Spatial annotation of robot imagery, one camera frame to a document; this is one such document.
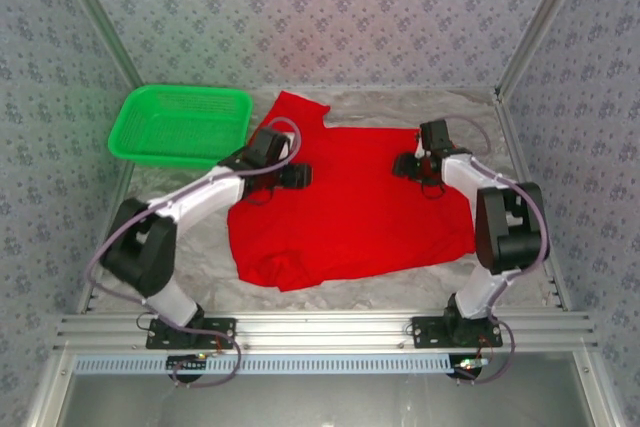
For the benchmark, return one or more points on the red printed t-shirt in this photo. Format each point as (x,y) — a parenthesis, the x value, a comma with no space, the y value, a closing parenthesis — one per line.
(360,217)

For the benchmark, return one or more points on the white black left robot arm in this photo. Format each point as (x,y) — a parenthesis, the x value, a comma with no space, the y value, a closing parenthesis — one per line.
(145,247)

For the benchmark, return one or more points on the green plastic mesh basket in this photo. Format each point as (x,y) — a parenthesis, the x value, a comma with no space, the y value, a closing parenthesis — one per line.
(150,137)

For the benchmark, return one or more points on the small LED circuit board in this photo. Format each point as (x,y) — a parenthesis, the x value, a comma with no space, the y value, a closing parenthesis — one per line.
(187,361)
(470,364)

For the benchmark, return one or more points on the grey metal panel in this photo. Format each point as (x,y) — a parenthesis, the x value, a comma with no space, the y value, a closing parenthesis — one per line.
(320,402)

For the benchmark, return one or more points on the aluminium frame post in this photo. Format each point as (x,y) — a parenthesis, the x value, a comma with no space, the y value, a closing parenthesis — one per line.
(95,17)
(545,17)

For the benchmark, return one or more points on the long aluminium mounting rail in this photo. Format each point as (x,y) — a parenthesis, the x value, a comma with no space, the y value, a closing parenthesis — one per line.
(320,329)

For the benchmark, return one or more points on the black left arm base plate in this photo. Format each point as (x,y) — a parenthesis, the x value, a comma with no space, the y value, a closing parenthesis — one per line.
(220,334)

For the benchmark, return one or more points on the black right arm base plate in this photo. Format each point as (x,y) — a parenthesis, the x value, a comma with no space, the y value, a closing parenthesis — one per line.
(430,334)

